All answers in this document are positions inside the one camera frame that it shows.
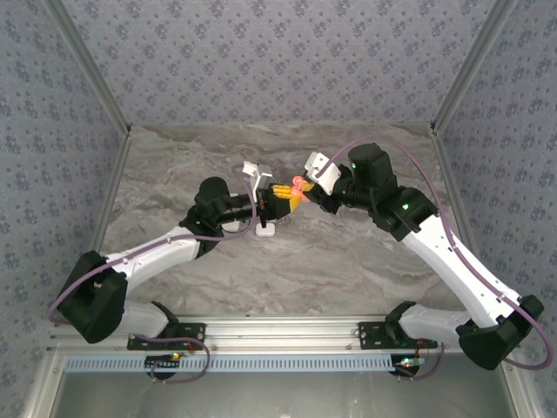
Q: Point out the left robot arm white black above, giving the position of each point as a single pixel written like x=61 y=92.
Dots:
x=148 y=261

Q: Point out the aluminium frame post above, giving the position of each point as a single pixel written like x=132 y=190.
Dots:
x=469 y=65
x=91 y=65

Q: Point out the aluminium table edge rail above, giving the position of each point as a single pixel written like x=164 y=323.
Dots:
x=110 y=196
x=453 y=196

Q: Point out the black controller board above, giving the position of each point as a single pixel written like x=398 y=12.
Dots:
x=409 y=365
x=163 y=362

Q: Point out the grey metal tray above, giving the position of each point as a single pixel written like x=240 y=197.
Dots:
x=283 y=396

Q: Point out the large white earbud charging case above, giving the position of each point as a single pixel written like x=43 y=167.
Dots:
x=267 y=231

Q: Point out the pink earbud charging case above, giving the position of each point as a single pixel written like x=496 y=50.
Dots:
x=297 y=179

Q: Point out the wide aluminium extrusion beam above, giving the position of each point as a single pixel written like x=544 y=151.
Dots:
x=283 y=333

